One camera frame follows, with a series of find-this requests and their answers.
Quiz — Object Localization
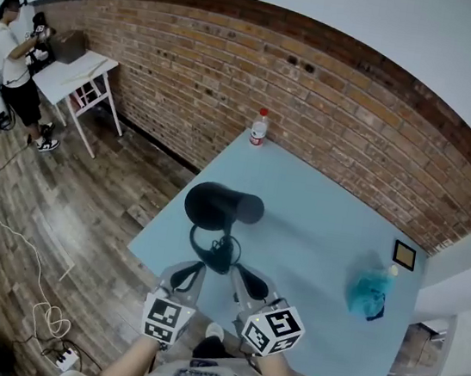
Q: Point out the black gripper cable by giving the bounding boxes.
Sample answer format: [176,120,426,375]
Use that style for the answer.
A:
[235,343,266,373]

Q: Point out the person's black trousers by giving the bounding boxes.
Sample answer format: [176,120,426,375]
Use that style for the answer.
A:
[192,333,237,364]

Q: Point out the white power strip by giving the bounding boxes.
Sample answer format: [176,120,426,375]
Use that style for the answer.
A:
[53,345,82,374]

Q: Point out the large white table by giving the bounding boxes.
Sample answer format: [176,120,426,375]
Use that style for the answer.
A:
[402,309,471,376]

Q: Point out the brown paper bag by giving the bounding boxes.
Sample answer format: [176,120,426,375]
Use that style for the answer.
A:
[48,25,89,67]

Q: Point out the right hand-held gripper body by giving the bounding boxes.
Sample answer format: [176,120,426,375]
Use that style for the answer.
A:
[232,295,310,363]

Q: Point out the dark blue pouch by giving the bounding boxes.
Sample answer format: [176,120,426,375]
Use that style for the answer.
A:
[362,290,389,324]

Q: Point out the black cables at power strip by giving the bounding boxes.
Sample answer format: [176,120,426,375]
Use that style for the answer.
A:
[8,324,107,376]

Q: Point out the small white table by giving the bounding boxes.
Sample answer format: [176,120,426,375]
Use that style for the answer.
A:
[21,43,134,163]

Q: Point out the person's white shoe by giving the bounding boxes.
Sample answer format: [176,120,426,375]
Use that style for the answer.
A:
[204,320,226,342]

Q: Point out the black framed cork board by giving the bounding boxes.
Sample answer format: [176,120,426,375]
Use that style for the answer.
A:
[389,238,419,273]

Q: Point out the long white cable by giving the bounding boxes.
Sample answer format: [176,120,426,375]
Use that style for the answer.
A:
[0,193,89,341]

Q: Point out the black desk lamp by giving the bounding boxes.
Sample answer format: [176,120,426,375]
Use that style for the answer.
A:
[175,178,269,280]

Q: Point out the clear red-capped water bottle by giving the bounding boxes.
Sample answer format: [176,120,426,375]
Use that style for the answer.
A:
[247,106,272,149]

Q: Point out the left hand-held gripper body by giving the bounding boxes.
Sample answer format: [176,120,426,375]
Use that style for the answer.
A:
[139,287,199,349]

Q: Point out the person's left forearm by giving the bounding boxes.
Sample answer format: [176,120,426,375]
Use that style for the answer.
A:
[99,329,163,376]

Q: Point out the blue plastic bag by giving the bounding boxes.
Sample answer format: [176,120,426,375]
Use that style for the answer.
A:
[342,249,400,323]

